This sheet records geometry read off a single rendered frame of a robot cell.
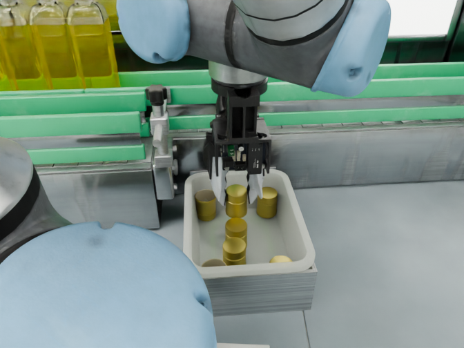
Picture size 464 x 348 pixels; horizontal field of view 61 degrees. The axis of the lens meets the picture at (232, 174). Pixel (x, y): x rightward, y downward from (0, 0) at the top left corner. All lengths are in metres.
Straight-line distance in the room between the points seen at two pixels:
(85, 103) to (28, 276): 0.49
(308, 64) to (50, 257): 0.21
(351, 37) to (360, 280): 0.43
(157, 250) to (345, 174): 0.60
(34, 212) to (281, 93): 0.50
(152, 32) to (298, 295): 0.38
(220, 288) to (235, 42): 0.32
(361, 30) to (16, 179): 0.24
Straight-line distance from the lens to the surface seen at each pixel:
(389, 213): 0.78
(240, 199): 0.60
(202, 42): 0.34
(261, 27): 0.27
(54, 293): 0.22
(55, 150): 0.65
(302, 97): 0.71
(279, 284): 0.53
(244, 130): 0.48
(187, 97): 0.68
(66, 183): 0.66
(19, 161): 0.28
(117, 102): 0.67
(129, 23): 0.37
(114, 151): 0.63
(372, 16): 0.29
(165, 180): 0.63
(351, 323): 0.59
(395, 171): 0.83
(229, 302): 0.55
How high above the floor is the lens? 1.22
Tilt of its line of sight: 35 degrees down
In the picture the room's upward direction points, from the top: straight up
